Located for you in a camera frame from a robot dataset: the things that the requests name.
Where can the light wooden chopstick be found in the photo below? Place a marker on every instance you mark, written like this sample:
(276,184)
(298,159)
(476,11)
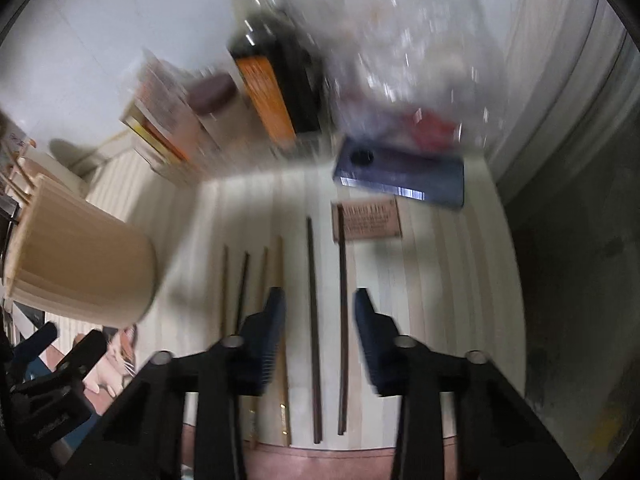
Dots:
(283,380)
(259,305)

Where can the clear plastic bag red item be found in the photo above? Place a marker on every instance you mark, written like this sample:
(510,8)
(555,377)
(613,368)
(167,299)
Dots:
(426,75)

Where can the orange seasoning packet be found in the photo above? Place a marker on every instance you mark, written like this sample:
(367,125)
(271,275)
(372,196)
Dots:
(160,98)

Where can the dark soy sauce bottle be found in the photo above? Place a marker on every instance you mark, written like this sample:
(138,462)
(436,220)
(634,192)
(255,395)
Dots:
(281,78)

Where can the brown leather placemat label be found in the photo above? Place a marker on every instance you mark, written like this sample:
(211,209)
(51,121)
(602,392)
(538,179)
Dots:
(367,219)

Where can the beige ribbed utensil cup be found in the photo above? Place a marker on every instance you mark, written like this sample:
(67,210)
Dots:
(70,258)

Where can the brown lid spice jar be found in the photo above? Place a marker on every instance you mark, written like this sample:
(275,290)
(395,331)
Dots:
(223,112)

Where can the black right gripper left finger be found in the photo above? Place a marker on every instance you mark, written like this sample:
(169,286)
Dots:
(238,365)

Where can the yellow seasoning box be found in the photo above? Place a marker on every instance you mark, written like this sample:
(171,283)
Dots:
(153,147)

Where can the striped cat print placemat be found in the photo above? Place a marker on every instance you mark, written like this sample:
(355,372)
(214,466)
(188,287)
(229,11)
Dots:
(451,281)

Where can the dark brown chopstick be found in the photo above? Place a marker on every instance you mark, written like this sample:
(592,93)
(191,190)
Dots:
(342,262)
(314,338)

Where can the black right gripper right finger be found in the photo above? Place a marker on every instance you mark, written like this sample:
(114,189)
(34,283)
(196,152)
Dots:
(399,365)

